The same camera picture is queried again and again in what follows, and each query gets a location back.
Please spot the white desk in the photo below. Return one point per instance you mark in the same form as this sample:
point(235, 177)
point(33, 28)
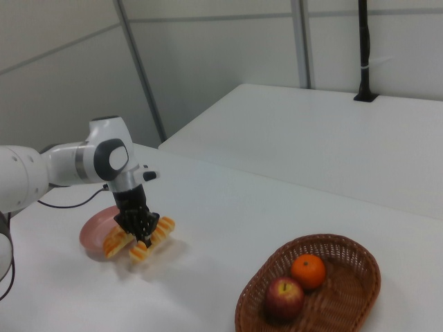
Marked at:
point(311, 138)

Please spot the pink plate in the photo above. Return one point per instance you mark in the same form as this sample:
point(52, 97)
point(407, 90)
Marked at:
point(93, 231)

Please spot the braided toy bread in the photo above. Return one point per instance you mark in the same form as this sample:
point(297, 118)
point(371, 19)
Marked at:
point(112, 245)

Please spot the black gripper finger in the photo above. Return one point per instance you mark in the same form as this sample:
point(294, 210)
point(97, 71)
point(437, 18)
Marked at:
point(129, 223)
point(149, 223)

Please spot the toy orange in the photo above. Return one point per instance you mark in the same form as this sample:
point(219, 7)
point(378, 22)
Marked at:
point(308, 271)

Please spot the brown woven basket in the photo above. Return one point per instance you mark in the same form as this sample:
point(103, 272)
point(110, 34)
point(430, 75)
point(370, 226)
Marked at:
point(346, 304)

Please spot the red toy apple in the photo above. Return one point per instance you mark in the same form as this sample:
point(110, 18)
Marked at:
point(284, 297)

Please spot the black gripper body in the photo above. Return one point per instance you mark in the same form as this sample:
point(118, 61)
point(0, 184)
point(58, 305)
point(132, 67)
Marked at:
point(129, 200)

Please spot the black pole with base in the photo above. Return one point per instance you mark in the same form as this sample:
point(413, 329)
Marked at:
point(364, 52)

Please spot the striped toy bread roll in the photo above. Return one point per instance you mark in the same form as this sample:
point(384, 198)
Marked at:
point(164, 226)

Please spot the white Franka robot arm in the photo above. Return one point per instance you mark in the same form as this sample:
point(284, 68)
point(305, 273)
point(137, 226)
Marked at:
point(62, 166)

